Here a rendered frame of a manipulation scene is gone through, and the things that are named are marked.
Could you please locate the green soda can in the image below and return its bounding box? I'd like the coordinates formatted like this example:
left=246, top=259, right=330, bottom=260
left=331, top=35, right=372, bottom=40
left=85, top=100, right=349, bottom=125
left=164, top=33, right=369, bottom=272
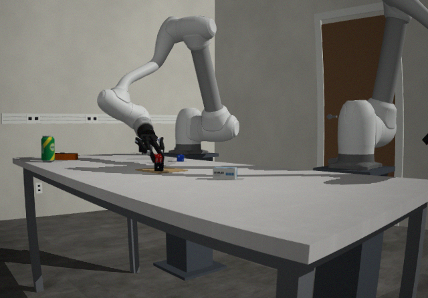
left=41, top=136, right=55, bottom=162

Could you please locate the tan flat mat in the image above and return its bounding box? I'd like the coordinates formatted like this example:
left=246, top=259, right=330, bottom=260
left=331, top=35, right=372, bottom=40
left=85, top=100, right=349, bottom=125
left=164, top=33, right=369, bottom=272
left=135, top=167, right=188, bottom=174

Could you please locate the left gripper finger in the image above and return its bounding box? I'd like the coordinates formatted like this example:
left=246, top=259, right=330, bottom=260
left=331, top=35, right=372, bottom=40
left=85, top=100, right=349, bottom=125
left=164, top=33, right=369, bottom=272
left=422, top=134, right=428, bottom=145

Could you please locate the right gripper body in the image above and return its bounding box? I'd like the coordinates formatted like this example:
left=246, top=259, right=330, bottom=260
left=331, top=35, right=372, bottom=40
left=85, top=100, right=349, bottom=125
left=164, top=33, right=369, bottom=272
left=137, top=124, right=158, bottom=144

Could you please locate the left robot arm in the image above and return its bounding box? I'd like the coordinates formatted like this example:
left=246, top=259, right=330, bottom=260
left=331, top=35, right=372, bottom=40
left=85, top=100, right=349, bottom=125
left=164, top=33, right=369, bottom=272
left=328, top=0, right=428, bottom=170

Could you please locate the orange multimeter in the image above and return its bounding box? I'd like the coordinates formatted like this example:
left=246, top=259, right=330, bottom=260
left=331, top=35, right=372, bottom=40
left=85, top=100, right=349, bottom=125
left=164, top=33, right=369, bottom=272
left=55, top=153, right=78, bottom=160

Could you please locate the black die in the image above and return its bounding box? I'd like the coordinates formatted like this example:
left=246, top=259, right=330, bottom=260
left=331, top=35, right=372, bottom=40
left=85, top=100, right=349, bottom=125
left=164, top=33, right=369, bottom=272
left=154, top=162, right=164, bottom=171

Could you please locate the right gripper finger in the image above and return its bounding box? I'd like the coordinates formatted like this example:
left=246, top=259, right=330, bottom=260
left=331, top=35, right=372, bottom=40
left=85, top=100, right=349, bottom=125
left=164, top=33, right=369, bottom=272
left=135, top=135, right=156, bottom=163
left=150, top=135, right=165, bottom=162

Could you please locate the red die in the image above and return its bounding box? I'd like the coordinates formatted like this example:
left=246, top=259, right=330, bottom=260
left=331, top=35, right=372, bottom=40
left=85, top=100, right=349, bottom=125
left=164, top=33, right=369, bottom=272
left=154, top=154, right=163, bottom=162

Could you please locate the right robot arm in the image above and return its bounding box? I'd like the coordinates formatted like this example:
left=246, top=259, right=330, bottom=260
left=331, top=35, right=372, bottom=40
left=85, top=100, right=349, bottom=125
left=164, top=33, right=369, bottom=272
left=97, top=15, right=239, bottom=154

